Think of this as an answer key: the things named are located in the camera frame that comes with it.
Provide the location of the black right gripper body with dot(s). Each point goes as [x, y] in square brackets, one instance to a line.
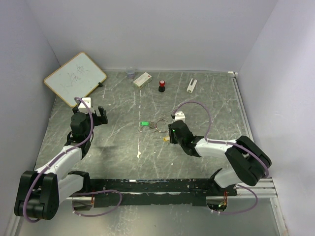
[173, 139]

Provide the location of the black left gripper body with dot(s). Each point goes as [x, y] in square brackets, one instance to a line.
[98, 120]

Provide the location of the yellow key tag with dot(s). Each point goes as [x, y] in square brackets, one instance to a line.
[165, 139]

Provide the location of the green key tag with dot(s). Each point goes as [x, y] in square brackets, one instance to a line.
[144, 123]

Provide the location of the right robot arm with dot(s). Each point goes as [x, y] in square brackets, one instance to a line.
[248, 163]

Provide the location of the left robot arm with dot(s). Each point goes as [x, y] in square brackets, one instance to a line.
[40, 192]

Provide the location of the white stapler remover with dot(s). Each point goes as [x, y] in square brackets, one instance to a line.
[191, 85]

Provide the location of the red and black stamp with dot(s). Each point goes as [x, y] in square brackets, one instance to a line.
[161, 87]

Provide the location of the small clear plastic cup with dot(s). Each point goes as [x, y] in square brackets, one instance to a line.
[130, 71]

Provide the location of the white cardboard box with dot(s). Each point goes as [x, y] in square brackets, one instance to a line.
[142, 80]

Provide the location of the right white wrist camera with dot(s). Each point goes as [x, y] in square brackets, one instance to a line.
[179, 115]

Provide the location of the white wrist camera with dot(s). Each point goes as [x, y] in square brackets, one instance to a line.
[179, 115]
[86, 105]

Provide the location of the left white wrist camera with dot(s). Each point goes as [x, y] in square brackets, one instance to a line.
[86, 105]

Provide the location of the white board with wooden frame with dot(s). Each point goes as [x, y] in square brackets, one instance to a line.
[76, 78]

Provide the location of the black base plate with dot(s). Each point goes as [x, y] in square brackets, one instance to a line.
[145, 192]

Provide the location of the aluminium rail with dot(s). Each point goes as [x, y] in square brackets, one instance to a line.
[263, 189]

